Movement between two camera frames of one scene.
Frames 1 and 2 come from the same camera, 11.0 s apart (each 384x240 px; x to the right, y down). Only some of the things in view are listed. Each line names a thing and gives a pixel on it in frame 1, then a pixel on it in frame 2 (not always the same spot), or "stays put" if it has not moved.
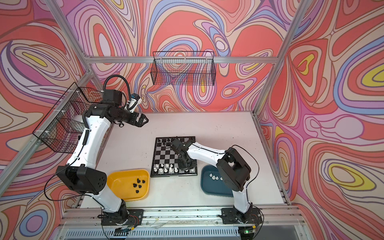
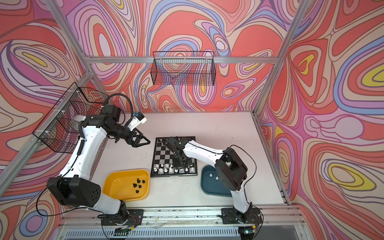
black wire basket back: x=183 y=68 stays put
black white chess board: x=165 y=158 stays put
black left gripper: x=134 y=121 -> x=136 y=143
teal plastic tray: x=212 y=183 stays put
